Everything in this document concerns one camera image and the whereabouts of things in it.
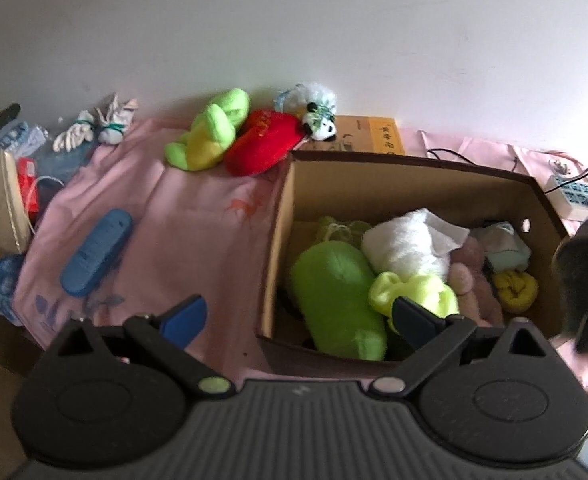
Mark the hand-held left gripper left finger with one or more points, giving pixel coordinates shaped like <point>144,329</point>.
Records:
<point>186,317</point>

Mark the white glove bundle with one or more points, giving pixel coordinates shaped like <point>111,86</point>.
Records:
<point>73,132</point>

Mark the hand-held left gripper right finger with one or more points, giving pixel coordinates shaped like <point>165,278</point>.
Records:
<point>414,319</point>

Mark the white fluffy plush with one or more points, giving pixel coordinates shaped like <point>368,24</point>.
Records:
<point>404,247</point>

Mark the orange flat box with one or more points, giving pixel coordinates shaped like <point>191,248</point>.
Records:
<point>369,135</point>

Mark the neon green soft cloth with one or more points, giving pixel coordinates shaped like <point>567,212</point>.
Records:
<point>416,292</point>

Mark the white power strip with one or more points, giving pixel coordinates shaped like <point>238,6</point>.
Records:
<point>571,195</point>

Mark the green and yellow plush toy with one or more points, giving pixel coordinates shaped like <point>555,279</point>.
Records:
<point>208,135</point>

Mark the pale mint cloth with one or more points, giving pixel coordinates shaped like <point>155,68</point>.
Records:
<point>506,250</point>

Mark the blue denim cloth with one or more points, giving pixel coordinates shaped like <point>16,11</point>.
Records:
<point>61,165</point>

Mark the small panda plush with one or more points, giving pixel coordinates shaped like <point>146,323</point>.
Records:
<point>321,122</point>

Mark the pink and white cloth bundle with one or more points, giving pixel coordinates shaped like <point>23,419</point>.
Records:
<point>113,122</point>

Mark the brown cardboard box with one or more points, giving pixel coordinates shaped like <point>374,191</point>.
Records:
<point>279,240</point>

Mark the large green plush toy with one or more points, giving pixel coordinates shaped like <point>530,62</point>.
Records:
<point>331,295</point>

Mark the pink bedsheet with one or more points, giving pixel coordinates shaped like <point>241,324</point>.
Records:
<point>183,230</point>

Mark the clear blue plastic bag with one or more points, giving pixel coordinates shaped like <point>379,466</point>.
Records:
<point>21,137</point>

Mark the red plush pillow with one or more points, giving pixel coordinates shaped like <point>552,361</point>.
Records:
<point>261,142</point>

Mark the pink fuzzy plush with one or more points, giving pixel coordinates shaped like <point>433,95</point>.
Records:
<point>474,280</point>

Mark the yellow soft roll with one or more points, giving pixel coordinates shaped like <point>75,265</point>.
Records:
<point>514,290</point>

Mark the red packet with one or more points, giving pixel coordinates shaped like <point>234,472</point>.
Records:
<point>27,182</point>

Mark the blue oblong case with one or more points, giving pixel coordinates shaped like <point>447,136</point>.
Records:
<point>96,252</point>

